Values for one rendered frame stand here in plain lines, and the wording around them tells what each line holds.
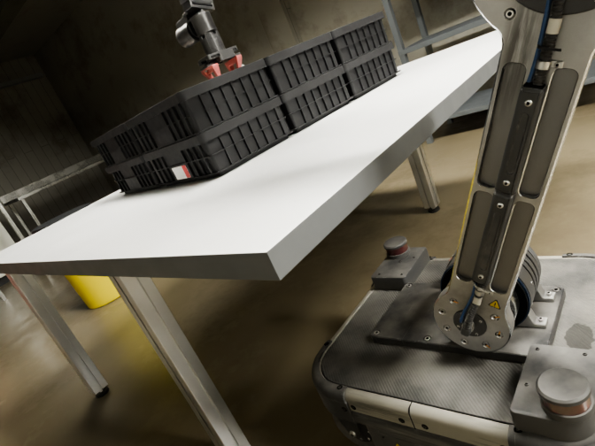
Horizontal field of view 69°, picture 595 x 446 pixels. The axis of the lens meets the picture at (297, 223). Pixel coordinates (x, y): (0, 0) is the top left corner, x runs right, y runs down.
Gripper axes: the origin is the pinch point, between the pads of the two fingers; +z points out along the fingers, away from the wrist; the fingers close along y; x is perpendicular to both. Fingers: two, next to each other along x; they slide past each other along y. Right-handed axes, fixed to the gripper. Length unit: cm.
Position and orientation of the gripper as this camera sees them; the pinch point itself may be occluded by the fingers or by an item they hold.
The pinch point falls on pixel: (230, 85)
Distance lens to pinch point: 130.0
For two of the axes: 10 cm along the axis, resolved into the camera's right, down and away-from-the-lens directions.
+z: 3.9, 8.7, 2.9
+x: 6.2, -0.1, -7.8
